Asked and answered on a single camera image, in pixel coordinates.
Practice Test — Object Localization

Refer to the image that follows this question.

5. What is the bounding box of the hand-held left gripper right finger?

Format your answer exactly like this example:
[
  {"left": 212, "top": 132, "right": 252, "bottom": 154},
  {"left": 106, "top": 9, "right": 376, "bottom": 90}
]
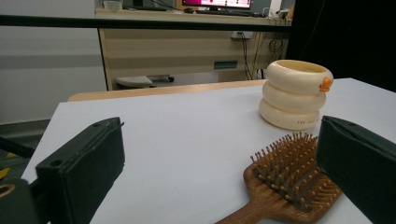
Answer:
[{"left": 316, "top": 115, "right": 396, "bottom": 224}]

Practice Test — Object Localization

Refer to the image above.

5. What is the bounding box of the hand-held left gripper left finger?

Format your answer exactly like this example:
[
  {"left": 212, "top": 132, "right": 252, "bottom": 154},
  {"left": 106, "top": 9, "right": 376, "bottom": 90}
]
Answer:
[{"left": 35, "top": 117, "right": 126, "bottom": 224}]

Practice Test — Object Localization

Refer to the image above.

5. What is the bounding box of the cream ringed duck holder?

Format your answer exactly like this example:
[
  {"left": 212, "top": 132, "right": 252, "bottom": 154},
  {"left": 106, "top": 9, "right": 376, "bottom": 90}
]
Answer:
[{"left": 258, "top": 59, "right": 334, "bottom": 131}]

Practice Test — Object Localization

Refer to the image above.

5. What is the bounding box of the wooden paddle hairbrush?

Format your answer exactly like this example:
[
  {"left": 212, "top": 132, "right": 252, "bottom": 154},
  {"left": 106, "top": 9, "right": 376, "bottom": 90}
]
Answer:
[{"left": 214, "top": 132, "right": 344, "bottom": 224}]

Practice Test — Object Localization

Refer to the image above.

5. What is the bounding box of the grey chair base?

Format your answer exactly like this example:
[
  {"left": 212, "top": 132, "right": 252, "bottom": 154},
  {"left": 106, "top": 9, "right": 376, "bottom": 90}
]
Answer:
[{"left": 114, "top": 74, "right": 176, "bottom": 90}]

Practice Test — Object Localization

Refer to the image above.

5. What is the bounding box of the light wooden table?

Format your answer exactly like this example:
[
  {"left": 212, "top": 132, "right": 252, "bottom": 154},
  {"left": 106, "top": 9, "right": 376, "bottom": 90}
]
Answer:
[{"left": 67, "top": 78, "right": 269, "bottom": 103}]

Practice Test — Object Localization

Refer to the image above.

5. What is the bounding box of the white table sheet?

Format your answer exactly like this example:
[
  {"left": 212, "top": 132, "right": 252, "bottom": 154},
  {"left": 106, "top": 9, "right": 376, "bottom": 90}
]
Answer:
[{"left": 21, "top": 77, "right": 396, "bottom": 224}]

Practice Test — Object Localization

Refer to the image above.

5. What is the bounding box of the black curtain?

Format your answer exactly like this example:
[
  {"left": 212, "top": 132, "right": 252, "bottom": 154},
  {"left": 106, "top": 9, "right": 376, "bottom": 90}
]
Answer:
[{"left": 286, "top": 0, "right": 396, "bottom": 92}]

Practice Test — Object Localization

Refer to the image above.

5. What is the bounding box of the beige wooden desk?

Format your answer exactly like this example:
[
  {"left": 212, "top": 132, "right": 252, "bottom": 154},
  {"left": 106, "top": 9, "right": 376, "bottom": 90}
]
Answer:
[{"left": 94, "top": 7, "right": 293, "bottom": 91}]

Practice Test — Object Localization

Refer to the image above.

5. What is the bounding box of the black horizontal bar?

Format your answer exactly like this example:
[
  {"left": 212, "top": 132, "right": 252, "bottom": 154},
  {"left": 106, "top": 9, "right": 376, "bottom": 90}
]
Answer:
[{"left": 0, "top": 14, "right": 292, "bottom": 33}]

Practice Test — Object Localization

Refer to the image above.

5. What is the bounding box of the dark desk label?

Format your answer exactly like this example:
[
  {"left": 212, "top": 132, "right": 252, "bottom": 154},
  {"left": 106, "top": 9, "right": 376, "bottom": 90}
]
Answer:
[{"left": 213, "top": 60, "right": 238, "bottom": 70}]

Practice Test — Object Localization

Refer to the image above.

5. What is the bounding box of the black keyboard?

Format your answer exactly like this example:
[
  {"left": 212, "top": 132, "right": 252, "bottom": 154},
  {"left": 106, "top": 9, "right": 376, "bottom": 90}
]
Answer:
[{"left": 195, "top": 8, "right": 265, "bottom": 18}]

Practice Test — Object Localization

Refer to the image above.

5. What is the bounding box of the computer monitor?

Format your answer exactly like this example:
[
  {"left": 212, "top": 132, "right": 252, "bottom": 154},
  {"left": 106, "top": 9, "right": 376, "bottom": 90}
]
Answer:
[{"left": 181, "top": 0, "right": 253, "bottom": 10}]

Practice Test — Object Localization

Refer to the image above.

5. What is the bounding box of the black hanging cable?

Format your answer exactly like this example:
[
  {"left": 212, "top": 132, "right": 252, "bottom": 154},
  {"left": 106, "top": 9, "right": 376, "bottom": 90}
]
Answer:
[{"left": 237, "top": 32, "right": 255, "bottom": 81}]

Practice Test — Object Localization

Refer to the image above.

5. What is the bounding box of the white wall socket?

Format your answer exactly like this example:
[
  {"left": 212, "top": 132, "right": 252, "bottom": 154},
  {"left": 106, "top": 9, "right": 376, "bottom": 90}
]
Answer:
[{"left": 231, "top": 31, "right": 255, "bottom": 40}]

